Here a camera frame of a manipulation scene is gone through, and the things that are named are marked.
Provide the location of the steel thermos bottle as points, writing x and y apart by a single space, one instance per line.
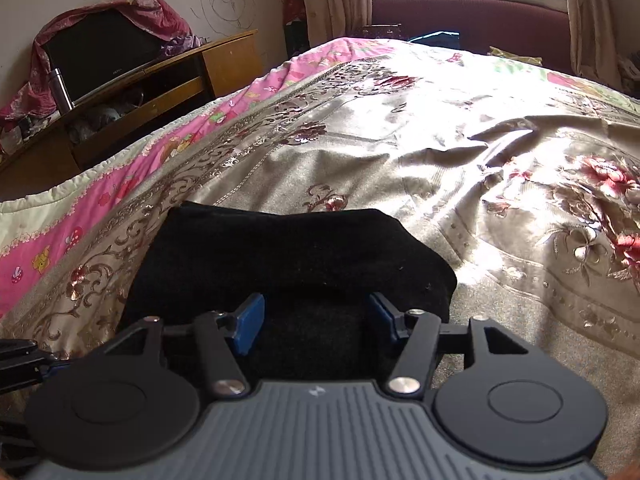
61 89

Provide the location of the dark blue garment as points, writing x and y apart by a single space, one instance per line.
435 36

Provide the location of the floral satin bedspread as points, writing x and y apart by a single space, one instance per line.
400 160

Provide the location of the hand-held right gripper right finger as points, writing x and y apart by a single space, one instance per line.
385 317

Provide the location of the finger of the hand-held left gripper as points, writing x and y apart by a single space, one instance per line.
20 376

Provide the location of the dark red patterned box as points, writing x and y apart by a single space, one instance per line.
382 31

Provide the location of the black television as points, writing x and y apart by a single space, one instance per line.
100 55

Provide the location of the television under pink cloth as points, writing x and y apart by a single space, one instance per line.
155 15

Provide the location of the pink printed quilt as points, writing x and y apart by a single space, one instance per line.
150 160

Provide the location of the yellow cloth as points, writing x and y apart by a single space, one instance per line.
510 54

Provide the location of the black pants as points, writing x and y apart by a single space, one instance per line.
290 250

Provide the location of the wooden cabinet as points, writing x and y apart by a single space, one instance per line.
220 65

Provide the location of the maroon padded headboard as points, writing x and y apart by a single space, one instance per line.
475 20

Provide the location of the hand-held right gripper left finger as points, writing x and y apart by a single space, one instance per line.
249 322

